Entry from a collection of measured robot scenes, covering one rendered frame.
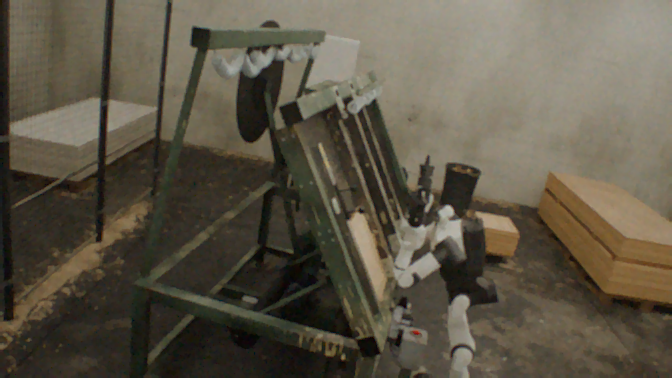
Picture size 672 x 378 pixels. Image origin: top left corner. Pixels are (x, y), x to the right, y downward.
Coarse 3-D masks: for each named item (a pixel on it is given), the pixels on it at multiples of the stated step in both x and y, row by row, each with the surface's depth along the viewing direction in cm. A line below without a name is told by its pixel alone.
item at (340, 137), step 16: (336, 96) 306; (336, 112) 310; (336, 128) 312; (336, 144) 314; (352, 160) 315; (352, 176) 318; (368, 208) 321; (368, 224) 323; (384, 240) 328; (384, 256) 327
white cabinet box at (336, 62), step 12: (324, 48) 655; (336, 48) 654; (348, 48) 654; (324, 60) 659; (336, 60) 659; (348, 60) 658; (312, 72) 664; (324, 72) 664; (336, 72) 663; (348, 72) 662; (312, 84) 669
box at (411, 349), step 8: (408, 328) 272; (416, 328) 273; (408, 336) 265; (416, 336) 266; (424, 336) 267; (400, 344) 271; (408, 344) 264; (416, 344) 263; (424, 344) 262; (400, 352) 266; (408, 352) 265; (416, 352) 264; (400, 360) 267; (408, 360) 266; (416, 360) 265; (408, 368) 268; (416, 368) 267
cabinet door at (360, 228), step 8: (352, 216) 304; (360, 216) 314; (352, 224) 295; (360, 224) 310; (360, 232) 306; (368, 232) 320; (360, 240) 301; (368, 240) 316; (360, 248) 297; (368, 248) 312; (368, 256) 307; (376, 256) 322; (368, 264) 303; (376, 264) 318; (368, 272) 299; (376, 272) 313; (384, 272) 328; (376, 280) 308; (384, 280) 323; (376, 288) 304; (384, 288) 317
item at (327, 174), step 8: (320, 144) 275; (320, 152) 273; (320, 160) 274; (320, 168) 275; (328, 168) 277; (328, 176) 276; (328, 184) 277; (328, 192) 278; (336, 200) 278; (344, 216) 280; (344, 224) 281; (344, 232) 282; (352, 232) 283; (352, 240) 282; (352, 248) 284; (352, 256) 285; (360, 256) 285; (360, 264) 285; (360, 272) 286; (368, 280) 287; (368, 288) 288; (368, 296) 289; (376, 296) 291; (376, 304) 289
